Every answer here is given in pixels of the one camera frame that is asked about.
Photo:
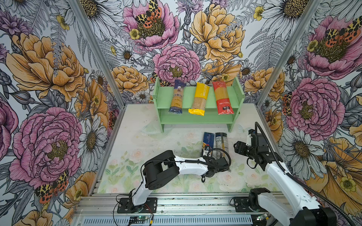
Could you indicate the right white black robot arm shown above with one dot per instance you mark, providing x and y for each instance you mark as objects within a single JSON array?
[{"x": 302, "y": 208}]

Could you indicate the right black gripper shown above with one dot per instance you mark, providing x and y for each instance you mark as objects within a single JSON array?
[{"x": 240, "y": 147}]

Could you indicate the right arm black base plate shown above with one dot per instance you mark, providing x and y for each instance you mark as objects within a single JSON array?
[{"x": 241, "y": 204}]

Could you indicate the red spaghetti pack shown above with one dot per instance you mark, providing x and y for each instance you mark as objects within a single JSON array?
[{"x": 222, "y": 99}]

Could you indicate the blue Barilla spaghetti box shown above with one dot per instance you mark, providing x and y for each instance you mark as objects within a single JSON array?
[{"x": 208, "y": 144}]

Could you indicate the green circuit board right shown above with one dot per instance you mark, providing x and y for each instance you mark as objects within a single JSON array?
[{"x": 262, "y": 217}]

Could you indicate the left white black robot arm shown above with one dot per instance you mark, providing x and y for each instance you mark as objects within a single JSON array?
[{"x": 163, "y": 168}]

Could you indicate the aluminium front rail frame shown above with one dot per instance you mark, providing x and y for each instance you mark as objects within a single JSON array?
[{"x": 208, "y": 209}]

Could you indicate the right aluminium corner post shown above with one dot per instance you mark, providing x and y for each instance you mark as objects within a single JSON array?
[{"x": 309, "y": 12}]

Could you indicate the yellow spaghetti pack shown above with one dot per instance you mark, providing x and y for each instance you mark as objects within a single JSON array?
[{"x": 200, "y": 98}]

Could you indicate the green circuit board left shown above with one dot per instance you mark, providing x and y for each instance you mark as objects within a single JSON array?
[{"x": 141, "y": 220}]

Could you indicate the clear Ankara spaghetti pack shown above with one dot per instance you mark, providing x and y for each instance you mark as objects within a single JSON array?
[{"x": 221, "y": 143}]

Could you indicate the aluminium corner post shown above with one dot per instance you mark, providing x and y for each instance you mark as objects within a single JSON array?
[
  {"x": 93, "y": 42},
  {"x": 309, "y": 12}
]

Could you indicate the left aluminium corner post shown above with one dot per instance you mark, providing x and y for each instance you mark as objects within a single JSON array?
[{"x": 93, "y": 42}]

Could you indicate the green circuit board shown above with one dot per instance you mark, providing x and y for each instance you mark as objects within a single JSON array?
[
  {"x": 262, "y": 217},
  {"x": 141, "y": 220}
]

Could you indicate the blue Don Reggio spaghetti pack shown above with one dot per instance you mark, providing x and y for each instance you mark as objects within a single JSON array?
[{"x": 176, "y": 106}]

